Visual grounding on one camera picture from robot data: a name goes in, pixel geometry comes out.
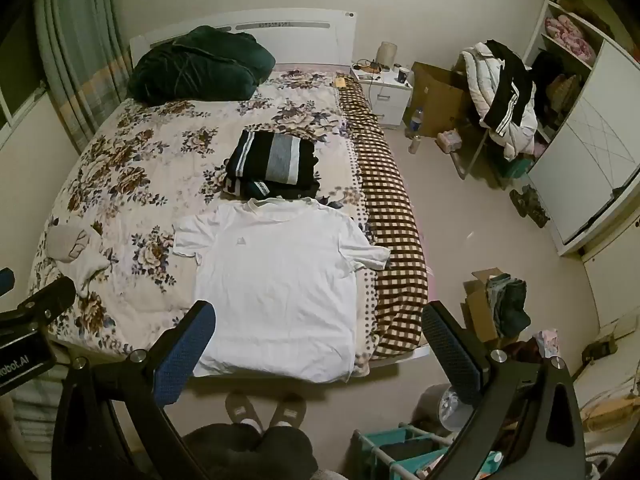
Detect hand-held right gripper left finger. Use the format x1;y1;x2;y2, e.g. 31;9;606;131
51;300;217;480

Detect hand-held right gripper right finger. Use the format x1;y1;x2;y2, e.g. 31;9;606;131
421;301;586;480

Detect white t-shirt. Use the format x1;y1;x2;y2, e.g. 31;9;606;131
172;197;391;385

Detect dark clothes bundle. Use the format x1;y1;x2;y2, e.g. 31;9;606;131
487;274;532;339

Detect small cardboard box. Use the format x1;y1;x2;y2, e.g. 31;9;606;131
462;267;506;343

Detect white grey cloth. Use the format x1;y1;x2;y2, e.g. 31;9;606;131
45;222;111;296

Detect white striped cloth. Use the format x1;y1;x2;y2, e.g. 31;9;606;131
10;377;62;442

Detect white round fan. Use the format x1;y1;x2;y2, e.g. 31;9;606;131
437;385;477;432

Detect brown slipper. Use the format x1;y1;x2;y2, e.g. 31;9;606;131
225;392;262;432
272;392;307;429

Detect pink printed cloth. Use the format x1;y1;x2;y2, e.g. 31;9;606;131
532;330;559;359

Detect teal storage rack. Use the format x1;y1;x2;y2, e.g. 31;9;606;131
352;422;501;480

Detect person's black trouser legs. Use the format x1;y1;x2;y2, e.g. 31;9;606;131
180;422;321;480

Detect brown checked blanket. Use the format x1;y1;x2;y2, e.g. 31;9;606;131
337;77;430;361

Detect camouflage shoes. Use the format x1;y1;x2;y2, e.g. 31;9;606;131
510;185;551;229

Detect black folded garment white print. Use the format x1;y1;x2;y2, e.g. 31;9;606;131
224;170;321;201

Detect floral quilt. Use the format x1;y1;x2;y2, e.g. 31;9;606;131
27;67;381;377

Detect chair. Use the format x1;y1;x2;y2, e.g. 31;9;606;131
452;110;507;182

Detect white wardrobe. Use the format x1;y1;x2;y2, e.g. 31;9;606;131
522;0;640;258

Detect large cardboard box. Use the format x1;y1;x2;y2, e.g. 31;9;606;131
402;61;472;138

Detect white nightstand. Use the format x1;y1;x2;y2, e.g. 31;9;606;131
350;62;415;127

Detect striped curtain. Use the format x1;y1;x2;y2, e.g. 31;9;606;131
32;0;133;153

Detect striped cloth at edge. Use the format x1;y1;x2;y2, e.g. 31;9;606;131
462;42;539;161

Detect black jacket white stripe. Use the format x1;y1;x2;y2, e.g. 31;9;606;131
480;40;537;132

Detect dark green duvet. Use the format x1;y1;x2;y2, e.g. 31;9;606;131
127;25;277;106

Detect white headboard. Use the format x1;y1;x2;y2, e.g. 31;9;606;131
129;10;358;68

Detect pink folded quilt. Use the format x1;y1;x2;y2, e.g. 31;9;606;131
545;15;597;63

